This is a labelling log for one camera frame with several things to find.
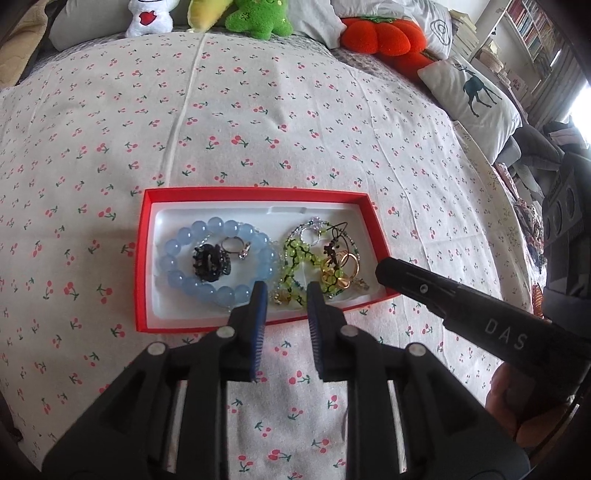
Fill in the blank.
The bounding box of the stack of books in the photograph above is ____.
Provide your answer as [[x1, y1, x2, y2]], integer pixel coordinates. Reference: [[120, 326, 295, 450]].
[[445, 7, 481, 58]]

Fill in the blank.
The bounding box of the person's right hand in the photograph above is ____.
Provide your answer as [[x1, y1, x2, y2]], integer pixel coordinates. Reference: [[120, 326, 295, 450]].
[[485, 362, 532, 446]]

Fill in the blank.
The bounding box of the floral cloth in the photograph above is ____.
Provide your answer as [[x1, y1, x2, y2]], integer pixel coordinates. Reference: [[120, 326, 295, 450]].
[[492, 164, 548, 278]]

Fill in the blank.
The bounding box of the gemstone ring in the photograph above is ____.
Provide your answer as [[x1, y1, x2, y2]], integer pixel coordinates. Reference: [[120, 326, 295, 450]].
[[220, 236, 252, 260]]

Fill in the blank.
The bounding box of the black cord pendant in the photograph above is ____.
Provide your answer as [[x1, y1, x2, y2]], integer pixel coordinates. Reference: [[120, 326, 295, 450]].
[[323, 223, 354, 260]]

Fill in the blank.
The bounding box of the gold hoop earring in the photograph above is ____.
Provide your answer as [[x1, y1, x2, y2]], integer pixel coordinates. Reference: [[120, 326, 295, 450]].
[[339, 251, 370, 291]]

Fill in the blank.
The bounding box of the woven basket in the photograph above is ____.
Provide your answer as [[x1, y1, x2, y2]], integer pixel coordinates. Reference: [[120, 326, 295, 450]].
[[478, 48, 507, 75]]

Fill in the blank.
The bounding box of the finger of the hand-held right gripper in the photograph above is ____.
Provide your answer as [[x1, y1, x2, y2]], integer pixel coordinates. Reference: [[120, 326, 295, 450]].
[[375, 257, 462, 326]]

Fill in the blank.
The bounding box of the grey pillow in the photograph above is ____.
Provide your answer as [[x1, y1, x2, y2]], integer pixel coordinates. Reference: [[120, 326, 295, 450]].
[[48, 0, 195, 51]]

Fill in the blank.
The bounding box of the orange pumpkin plush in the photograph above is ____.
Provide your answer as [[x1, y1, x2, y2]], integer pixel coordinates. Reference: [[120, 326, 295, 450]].
[[340, 16, 437, 70]]

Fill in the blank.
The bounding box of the light blue bead bracelet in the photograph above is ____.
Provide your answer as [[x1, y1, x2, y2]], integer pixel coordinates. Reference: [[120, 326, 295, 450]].
[[159, 217, 281, 308]]

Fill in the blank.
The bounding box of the yellow green plush toy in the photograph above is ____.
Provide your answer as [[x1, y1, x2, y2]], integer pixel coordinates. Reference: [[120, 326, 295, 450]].
[[187, 0, 232, 33]]

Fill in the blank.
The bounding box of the red jewelry box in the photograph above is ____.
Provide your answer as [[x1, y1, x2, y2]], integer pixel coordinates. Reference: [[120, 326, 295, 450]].
[[135, 187, 402, 333]]

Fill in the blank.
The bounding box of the white deer print pillow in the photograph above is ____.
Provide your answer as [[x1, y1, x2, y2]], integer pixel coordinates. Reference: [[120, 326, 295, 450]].
[[418, 56, 523, 160]]

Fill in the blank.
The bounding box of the dark green bead bracelet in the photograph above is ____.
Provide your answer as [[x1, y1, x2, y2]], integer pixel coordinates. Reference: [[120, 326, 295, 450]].
[[295, 217, 356, 245]]

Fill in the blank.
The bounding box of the grey chair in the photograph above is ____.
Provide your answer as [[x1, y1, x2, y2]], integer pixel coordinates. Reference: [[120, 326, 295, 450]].
[[494, 121, 591, 195]]

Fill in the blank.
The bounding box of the black hair claw clip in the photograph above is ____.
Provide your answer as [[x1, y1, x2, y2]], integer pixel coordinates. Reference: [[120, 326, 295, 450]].
[[191, 243, 233, 281]]

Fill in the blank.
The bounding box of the white plush toy red heart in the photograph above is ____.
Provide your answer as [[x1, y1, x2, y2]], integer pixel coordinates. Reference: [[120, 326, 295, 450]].
[[126, 0, 174, 38]]

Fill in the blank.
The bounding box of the light green bead bracelet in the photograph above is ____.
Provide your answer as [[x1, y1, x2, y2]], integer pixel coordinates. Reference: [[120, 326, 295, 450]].
[[283, 233, 324, 305]]

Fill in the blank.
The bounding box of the bookshelf with books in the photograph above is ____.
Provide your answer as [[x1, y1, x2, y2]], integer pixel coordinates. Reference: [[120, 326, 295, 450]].
[[480, 0, 591, 125]]

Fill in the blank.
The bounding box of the beige quilted blanket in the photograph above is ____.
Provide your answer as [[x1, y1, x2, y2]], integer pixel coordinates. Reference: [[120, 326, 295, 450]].
[[0, 0, 54, 88]]

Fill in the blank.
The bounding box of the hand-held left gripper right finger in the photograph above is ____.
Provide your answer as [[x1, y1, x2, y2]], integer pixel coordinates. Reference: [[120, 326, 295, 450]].
[[306, 281, 529, 480]]

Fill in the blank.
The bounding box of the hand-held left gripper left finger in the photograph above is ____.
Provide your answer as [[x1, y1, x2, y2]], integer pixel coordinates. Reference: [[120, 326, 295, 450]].
[[41, 281, 269, 480]]

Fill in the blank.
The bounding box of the white printed pillow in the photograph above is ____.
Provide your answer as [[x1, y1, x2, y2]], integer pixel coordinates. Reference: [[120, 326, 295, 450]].
[[295, 0, 455, 61]]

